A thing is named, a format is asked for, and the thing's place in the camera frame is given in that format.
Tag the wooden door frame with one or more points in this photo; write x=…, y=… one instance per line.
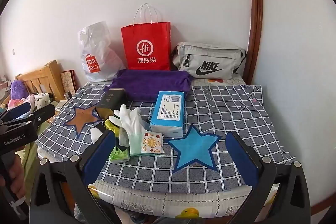
x=254, y=16

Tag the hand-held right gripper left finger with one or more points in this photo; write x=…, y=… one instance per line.
x=99, y=155

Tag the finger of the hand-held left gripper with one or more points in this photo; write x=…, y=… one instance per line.
x=19, y=110
x=45, y=112

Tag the yellow pouch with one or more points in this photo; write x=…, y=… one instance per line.
x=110, y=126

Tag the dark rectangular box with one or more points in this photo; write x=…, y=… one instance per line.
x=110, y=102

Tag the purple towel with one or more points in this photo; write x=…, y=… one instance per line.
x=152, y=82

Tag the grey checkered star blanket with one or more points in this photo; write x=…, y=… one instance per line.
x=236, y=113

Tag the purple plush toy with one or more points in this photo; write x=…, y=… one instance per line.
x=18, y=88

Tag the printed bed sheet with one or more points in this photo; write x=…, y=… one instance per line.
x=162, y=200

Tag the white block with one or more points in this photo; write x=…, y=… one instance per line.
x=96, y=135

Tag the person's left hand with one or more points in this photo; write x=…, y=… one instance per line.
x=17, y=174

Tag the white work glove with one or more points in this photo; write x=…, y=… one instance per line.
x=132, y=127

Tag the blue tissue pack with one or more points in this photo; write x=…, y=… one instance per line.
x=168, y=113

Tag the grey waist bag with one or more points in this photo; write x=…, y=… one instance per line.
x=210, y=60

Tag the light green tissue pack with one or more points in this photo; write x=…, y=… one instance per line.
x=119, y=155

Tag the white plastic shopping bag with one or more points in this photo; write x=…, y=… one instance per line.
x=97, y=45

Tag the wooden headboard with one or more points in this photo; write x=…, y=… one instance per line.
x=39, y=77

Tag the red paper bag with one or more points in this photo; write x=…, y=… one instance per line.
x=147, y=43

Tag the fruit print packet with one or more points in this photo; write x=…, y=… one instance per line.
x=152, y=142

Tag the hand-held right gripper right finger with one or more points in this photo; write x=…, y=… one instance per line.
x=241, y=158

